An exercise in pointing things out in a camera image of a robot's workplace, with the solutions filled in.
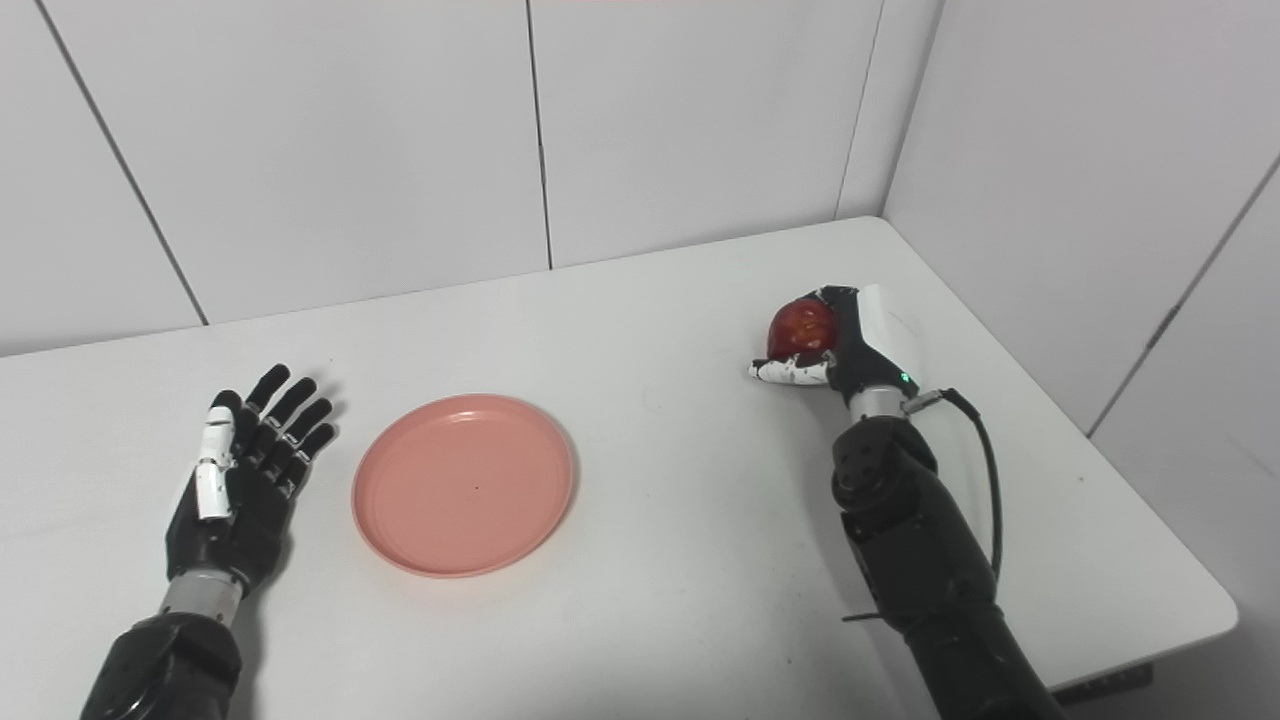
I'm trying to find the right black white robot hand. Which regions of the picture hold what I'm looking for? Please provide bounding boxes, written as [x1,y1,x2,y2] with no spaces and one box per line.
[748,284,923,406]

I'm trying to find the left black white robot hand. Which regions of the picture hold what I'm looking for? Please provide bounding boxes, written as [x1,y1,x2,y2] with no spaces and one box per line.
[165,363,337,599]

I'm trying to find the red apple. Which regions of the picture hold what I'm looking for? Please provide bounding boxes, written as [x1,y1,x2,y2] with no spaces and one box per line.
[766,297,839,361]

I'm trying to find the pink round plate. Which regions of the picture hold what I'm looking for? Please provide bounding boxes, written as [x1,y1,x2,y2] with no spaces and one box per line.
[350,393,578,579]

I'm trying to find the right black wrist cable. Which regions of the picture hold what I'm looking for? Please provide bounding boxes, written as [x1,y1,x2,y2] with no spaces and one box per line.
[905,388,1005,586]

